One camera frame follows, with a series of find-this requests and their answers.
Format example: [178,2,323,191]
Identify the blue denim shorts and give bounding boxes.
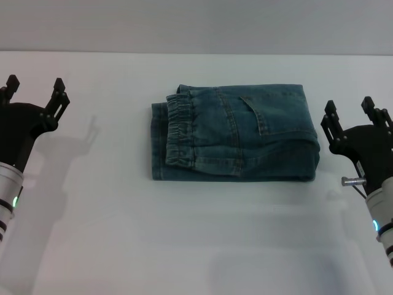
[149,82,322,183]

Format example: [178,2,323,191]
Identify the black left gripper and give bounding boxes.
[0,74,71,173]

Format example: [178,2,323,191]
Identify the right arm connector cable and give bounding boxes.
[341,176,368,198]

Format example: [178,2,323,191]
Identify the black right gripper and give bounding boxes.
[319,95,393,197]

